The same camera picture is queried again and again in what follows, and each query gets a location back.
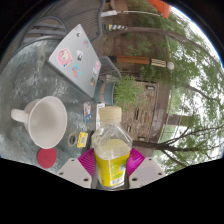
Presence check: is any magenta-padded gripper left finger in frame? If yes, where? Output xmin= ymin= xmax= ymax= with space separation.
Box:
xmin=56 ymin=147 xmax=98 ymax=189

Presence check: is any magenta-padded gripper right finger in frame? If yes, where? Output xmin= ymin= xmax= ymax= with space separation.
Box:
xmin=125 ymin=147 xmax=167 ymax=190

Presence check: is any yellow-labelled clear drink bottle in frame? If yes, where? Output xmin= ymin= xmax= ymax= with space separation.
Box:
xmin=91 ymin=105 xmax=133 ymax=190

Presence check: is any flat round red coaster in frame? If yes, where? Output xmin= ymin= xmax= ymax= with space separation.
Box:
xmin=36 ymin=147 xmax=58 ymax=169

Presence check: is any white ceramic mug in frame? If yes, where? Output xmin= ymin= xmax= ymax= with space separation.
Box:
xmin=10 ymin=95 xmax=69 ymax=150

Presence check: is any small colourful card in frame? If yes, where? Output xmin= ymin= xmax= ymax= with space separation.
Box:
xmin=83 ymin=101 xmax=93 ymax=124

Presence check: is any white printed booklet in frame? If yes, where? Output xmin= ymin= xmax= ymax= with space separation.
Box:
xmin=95 ymin=102 xmax=106 ymax=131

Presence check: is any green plant in teal pot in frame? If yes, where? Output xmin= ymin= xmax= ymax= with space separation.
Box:
xmin=93 ymin=74 xmax=144 ymax=108

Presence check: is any silver laptop with stickers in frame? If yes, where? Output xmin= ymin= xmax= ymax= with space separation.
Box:
xmin=47 ymin=23 xmax=102 ymax=99

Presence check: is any blue yellow striped bollard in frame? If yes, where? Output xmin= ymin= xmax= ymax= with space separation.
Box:
xmin=105 ymin=23 xmax=128 ymax=33

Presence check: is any grey wicker armchair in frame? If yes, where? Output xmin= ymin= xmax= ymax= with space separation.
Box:
xmin=19 ymin=0 xmax=106 ymax=44

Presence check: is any wooden striped lamp post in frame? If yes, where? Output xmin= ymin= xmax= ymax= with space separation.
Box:
xmin=109 ymin=54 xmax=176 ymax=71

